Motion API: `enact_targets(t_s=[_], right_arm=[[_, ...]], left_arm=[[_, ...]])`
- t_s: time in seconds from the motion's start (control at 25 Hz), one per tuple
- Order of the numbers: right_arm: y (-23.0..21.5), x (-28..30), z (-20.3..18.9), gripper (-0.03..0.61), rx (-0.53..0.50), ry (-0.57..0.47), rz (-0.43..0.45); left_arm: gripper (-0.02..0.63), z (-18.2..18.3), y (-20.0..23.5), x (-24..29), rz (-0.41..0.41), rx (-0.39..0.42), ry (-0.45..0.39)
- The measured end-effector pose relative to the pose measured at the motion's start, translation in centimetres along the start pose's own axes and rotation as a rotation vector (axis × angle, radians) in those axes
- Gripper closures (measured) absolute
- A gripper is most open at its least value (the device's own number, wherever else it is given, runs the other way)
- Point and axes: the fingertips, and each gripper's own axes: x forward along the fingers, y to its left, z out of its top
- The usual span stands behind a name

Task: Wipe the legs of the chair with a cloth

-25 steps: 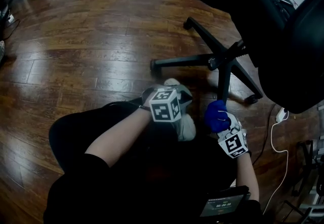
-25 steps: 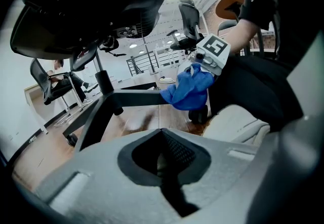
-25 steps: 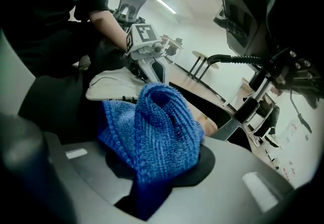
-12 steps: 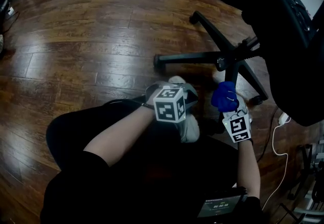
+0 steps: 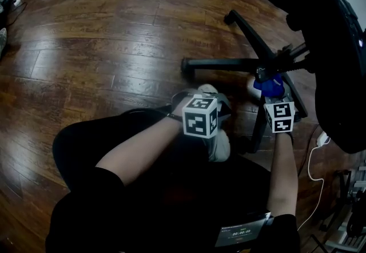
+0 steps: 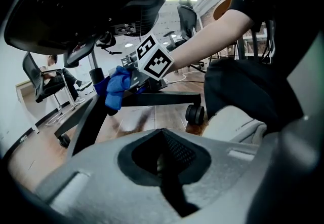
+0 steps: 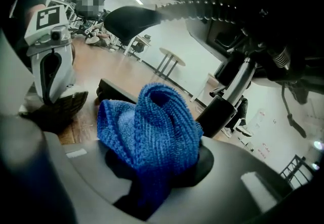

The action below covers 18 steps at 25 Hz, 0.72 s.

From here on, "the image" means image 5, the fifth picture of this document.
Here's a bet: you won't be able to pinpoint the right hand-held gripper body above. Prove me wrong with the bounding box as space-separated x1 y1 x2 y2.
262 96 297 134

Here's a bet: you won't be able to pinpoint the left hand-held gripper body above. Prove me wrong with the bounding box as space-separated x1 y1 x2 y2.
171 90 232 140

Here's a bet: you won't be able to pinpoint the blue cloth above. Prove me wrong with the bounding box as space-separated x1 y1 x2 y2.
253 74 284 98

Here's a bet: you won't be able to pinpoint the black office chair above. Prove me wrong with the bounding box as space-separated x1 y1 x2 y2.
181 0 366 155

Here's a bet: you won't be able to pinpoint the person's left forearm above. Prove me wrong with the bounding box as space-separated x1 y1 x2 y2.
96 100 189 187

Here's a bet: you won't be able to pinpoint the person's right forearm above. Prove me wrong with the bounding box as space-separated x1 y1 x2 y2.
267 131 299 217

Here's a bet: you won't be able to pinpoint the person's white sneaker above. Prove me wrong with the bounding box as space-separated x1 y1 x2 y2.
197 84 231 163

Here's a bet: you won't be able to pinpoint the black metal rack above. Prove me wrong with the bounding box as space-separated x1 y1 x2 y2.
310 164 366 253

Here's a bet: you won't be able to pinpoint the person's black trousers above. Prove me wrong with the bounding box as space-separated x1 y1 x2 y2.
52 108 272 212

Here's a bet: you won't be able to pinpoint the black smartphone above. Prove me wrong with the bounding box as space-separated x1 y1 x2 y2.
214 211 272 248

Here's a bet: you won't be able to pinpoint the person's black shirt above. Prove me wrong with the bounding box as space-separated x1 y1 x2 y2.
45 166 301 253

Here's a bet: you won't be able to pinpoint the black cable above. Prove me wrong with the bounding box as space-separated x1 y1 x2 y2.
122 104 182 121
297 124 320 175
7 2 28 28

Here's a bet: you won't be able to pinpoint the white cable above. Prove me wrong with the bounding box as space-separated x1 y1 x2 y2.
297 143 325 231

